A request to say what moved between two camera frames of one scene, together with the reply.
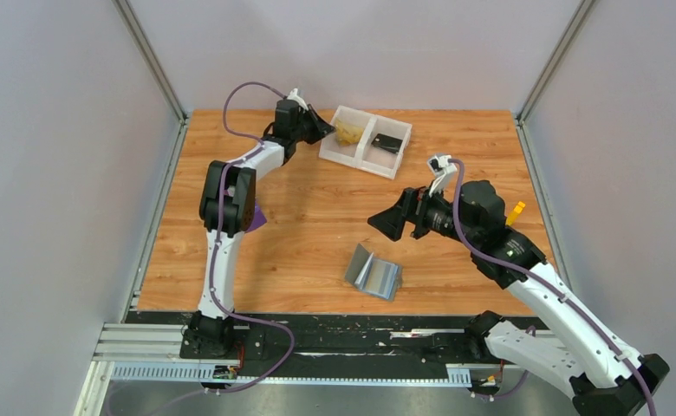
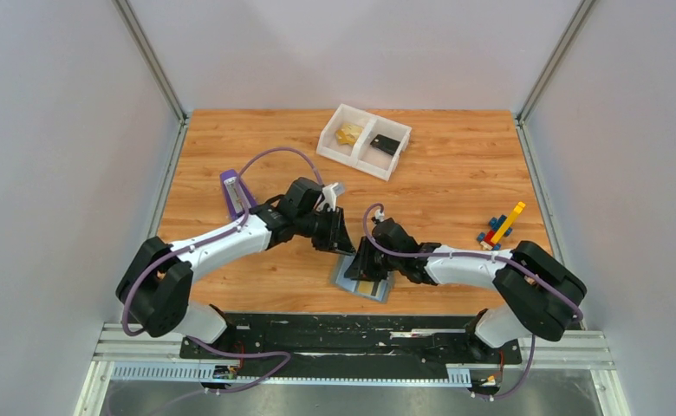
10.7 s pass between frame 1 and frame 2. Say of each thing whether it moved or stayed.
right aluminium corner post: stayed
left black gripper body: moved
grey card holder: moved
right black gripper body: moved
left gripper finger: moved
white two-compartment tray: stayed
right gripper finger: moved
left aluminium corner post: stayed
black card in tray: stayed
